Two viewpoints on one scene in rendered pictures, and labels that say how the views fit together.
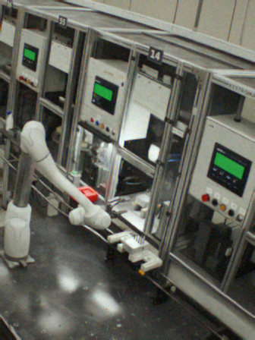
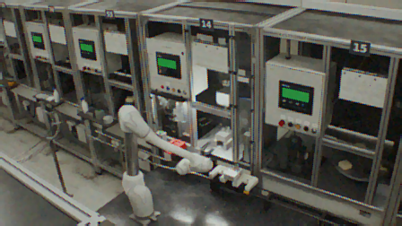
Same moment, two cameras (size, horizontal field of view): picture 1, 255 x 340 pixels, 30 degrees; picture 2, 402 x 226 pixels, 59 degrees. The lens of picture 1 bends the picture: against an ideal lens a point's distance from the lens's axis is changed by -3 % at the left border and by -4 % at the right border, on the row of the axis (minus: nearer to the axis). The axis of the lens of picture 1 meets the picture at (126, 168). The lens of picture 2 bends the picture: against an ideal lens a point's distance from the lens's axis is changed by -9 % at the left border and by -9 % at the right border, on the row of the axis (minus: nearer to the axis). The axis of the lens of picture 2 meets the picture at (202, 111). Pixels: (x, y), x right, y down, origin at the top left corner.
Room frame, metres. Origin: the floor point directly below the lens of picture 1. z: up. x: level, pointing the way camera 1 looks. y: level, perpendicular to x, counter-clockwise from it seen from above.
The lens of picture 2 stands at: (0.12, 0.46, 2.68)
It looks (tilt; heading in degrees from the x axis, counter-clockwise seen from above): 27 degrees down; 351
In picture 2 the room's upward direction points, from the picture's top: 3 degrees counter-clockwise
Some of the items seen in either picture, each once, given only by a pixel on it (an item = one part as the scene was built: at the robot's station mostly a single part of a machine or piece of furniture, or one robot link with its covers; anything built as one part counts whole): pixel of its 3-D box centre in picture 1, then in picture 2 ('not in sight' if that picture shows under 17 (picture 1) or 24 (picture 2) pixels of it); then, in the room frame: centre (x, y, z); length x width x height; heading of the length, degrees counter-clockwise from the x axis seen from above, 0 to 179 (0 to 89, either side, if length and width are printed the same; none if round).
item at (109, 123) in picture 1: (115, 97); (176, 63); (3.17, 0.16, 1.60); 0.42 x 0.29 x 0.46; 43
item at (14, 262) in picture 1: (17, 256); (145, 213); (2.40, 0.57, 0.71); 0.22 x 0.18 x 0.06; 43
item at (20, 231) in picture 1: (17, 235); (141, 198); (2.42, 0.58, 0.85); 0.18 x 0.16 x 0.22; 15
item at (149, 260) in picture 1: (133, 253); (233, 180); (2.49, -0.14, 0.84); 0.36 x 0.14 x 0.10; 43
